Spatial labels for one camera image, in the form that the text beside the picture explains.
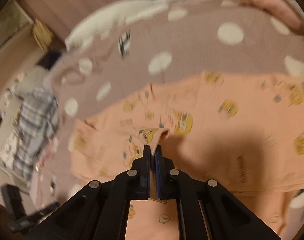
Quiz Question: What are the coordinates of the peach cartoon print garment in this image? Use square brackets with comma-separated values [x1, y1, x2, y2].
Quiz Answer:
[69, 72, 304, 235]

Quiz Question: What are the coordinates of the blue plaid clothing pile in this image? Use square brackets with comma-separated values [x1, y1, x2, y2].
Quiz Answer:
[0, 87, 59, 181]

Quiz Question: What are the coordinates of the white goose plush toy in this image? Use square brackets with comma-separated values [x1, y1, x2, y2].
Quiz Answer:
[65, 0, 183, 51]

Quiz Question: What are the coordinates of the mauve polka dot bedspread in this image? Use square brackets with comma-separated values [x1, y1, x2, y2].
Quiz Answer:
[29, 0, 304, 240]

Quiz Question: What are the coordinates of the straw tassel ornament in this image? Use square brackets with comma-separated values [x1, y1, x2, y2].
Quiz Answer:
[32, 19, 54, 50]

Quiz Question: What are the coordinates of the white shelf unit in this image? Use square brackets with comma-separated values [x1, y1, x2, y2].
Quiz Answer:
[0, 0, 32, 48]

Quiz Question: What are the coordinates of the folded pink garment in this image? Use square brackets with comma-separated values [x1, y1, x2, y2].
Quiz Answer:
[234, 0, 304, 35]

